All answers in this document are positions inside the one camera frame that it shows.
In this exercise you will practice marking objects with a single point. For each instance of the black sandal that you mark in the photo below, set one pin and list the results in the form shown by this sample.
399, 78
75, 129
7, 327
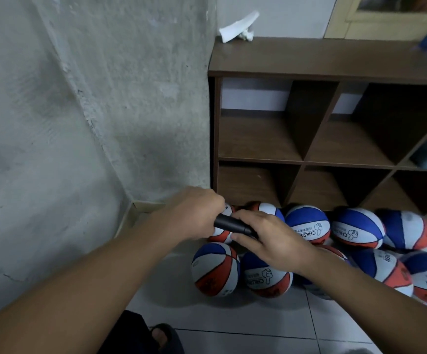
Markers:
169, 339

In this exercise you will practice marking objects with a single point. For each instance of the crumpled white tissue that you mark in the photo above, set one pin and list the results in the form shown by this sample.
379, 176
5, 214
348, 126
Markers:
239, 27

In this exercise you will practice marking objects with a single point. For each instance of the person's left hand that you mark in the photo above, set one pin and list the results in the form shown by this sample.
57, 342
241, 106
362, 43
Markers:
191, 214

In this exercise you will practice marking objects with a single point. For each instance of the black hand pump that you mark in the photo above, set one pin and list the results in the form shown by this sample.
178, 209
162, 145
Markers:
234, 225

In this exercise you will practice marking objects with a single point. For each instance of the person's left foot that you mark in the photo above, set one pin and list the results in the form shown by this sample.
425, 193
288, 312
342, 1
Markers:
158, 335

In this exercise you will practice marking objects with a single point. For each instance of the person's right forearm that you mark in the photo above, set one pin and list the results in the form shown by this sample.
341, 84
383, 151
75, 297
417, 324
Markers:
375, 298

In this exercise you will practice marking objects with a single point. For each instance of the yellow wooden frame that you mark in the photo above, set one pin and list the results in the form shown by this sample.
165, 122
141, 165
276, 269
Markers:
390, 25

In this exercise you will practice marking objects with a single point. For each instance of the beige baseboard strip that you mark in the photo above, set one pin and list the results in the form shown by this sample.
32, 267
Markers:
123, 219
148, 205

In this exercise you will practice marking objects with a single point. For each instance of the person's right hand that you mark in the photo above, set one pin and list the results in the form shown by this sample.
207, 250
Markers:
276, 243

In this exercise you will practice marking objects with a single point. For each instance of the person's left forearm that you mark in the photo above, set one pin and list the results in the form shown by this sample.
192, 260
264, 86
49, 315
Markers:
66, 298

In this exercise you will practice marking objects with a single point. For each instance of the brown wooden cubby shelf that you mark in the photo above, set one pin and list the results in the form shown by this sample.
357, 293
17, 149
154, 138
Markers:
309, 62

